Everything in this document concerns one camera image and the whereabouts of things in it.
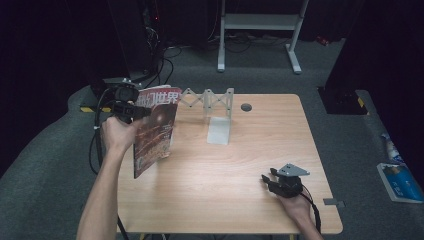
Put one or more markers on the blue and white packet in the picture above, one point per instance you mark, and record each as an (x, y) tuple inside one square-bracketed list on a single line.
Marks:
[(401, 183)]

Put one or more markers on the small red object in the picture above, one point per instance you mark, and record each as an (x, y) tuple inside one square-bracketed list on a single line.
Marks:
[(322, 40)]

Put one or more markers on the person's left hand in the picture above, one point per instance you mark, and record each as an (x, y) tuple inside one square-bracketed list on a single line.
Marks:
[(118, 135)]

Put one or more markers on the person's right hand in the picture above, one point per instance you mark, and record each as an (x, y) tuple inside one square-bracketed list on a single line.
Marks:
[(296, 206)]

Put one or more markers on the red magazine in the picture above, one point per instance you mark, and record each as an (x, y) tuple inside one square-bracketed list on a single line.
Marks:
[(155, 133)]

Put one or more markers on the black equipment tower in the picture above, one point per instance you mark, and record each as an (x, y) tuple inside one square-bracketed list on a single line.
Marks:
[(136, 36)]

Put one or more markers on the black base with yellow stripes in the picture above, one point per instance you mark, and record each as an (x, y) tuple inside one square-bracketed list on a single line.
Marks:
[(91, 100)]

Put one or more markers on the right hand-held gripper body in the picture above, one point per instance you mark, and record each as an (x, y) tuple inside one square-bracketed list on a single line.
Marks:
[(288, 185)]

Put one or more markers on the translucent white expandable book rack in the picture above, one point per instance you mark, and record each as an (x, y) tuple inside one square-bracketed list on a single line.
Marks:
[(218, 130)]

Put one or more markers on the black base with yellow mark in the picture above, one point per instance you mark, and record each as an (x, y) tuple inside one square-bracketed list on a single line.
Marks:
[(343, 101)]

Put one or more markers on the white metal stand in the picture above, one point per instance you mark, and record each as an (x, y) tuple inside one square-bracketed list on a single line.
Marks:
[(260, 21)]

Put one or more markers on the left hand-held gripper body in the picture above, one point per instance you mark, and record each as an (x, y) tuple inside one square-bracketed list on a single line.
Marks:
[(125, 103)]

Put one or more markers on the grey tape strip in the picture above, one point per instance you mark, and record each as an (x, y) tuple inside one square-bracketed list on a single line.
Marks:
[(333, 201)]

